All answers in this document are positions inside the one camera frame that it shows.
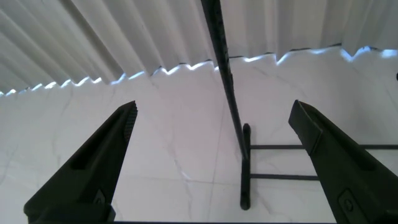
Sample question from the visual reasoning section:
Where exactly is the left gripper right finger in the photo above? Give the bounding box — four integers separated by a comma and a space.
288, 99, 398, 222

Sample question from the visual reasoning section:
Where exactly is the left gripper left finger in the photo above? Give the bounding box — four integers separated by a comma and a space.
24, 100, 139, 222

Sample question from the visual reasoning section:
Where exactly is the black clothes rack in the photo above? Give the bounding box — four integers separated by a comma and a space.
200, 0, 398, 211

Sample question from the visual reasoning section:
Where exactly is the white curtain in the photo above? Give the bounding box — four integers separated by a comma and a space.
0, 0, 398, 94

